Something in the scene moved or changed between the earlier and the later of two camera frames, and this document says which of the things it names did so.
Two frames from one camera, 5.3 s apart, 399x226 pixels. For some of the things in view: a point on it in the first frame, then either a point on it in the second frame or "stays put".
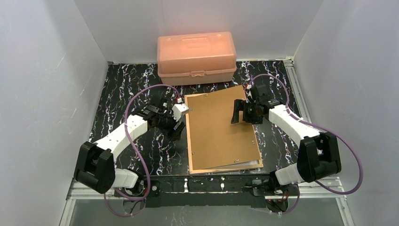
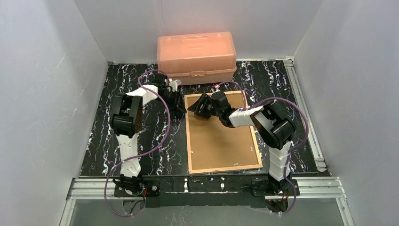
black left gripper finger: x=175 y=134 to x=179 y=101
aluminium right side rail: x=297 y=92 stays put
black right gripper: x=238 y=107 to x=203 y=106
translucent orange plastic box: x=196 y=58 stays put
